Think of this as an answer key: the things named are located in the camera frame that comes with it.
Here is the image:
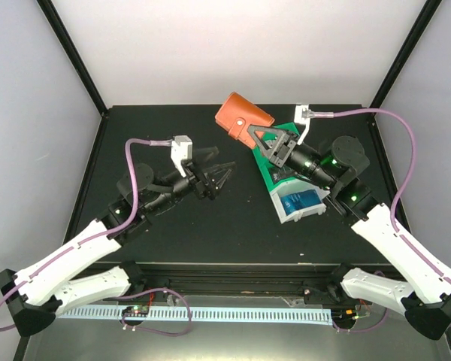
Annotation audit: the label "white bin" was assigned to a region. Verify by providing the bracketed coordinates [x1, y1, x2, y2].
[268, 177, 330, 224]

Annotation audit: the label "brown leather card holder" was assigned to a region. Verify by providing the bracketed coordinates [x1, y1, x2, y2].
[215, 92, 275, 149]

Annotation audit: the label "blue credit card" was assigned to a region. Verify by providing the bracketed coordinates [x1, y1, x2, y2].
[280, 190, 322, 215]

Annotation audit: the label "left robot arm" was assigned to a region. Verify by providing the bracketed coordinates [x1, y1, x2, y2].
[0, 147, 236, 337]

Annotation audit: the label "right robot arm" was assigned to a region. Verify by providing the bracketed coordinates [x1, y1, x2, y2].
[247, 125, 451, 340]

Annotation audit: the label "black cards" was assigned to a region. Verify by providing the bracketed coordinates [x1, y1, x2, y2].
[268, 167, 295, 184]

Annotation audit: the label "green upper bin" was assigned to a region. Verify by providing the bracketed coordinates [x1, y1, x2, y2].
[272, 122, 304, 144]

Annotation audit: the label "green bin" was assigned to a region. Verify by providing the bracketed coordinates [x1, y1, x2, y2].
[252, 147, 295, 193]
[272, 122, 304, 144]

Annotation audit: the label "green middle bin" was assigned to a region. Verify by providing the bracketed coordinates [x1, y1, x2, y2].
[252, 147, 295, 193]

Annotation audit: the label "left circuit board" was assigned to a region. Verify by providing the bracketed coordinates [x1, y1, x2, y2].
[123, 305, 149, 317]

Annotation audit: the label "circuit board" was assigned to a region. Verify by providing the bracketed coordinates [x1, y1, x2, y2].
[335, 308, 371, 321]
[123, 305, 149, 317]

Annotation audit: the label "right circuit board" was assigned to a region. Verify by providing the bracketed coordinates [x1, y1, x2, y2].
[335, 308, 371, 321]

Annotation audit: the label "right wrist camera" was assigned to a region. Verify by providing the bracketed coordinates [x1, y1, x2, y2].
[293, 105, 312, 145]

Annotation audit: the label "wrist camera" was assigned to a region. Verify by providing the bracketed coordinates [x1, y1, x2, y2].
[171, 135, 193, 177]
[293, 105, 312, 145]

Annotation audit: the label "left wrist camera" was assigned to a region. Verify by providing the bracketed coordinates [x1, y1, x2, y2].
[171, 135, 193, 177]

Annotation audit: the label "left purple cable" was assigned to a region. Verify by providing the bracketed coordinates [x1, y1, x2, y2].
[0, 138, 174, 334]

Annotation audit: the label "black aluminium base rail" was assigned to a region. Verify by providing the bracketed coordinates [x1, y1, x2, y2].
[139, 263, 339, 305]

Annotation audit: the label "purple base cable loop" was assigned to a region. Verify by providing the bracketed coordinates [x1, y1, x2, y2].
[120, 287, 193, 335]

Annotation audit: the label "white slotted cable duct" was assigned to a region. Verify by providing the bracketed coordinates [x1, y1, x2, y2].
[61, 305, 333, 326]

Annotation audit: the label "right black frame post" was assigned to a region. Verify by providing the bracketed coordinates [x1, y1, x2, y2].
[370, 0, 442, 108]

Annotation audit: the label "black frame post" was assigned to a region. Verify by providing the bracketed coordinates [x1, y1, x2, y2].
[370, 0, 442, 108]
[36, 0, 108, 117]

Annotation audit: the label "left black frame post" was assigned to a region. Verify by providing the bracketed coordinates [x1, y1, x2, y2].
[36, 0, 108, 117]

